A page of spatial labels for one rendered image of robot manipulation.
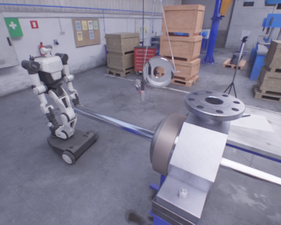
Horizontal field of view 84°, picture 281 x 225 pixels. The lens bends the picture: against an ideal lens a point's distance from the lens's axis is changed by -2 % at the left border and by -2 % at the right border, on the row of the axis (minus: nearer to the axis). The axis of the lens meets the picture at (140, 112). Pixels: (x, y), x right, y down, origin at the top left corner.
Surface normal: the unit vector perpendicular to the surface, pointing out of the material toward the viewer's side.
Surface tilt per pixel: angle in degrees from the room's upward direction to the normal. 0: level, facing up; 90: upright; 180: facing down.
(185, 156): 45
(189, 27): 90
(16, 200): 0
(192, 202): 0
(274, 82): 90
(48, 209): 0
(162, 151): 65
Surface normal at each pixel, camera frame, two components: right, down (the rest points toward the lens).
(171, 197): 0.00, -0.87
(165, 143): -0.41, -0.21
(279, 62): -0.43, 0.45
